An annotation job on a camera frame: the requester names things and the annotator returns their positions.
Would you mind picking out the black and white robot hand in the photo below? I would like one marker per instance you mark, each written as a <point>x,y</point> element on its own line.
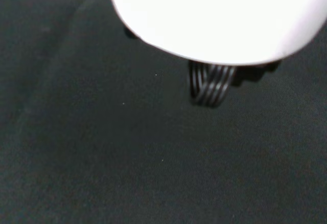
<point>204,17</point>

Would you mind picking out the black bench cloth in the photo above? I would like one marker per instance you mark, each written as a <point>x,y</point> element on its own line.
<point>102,144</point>

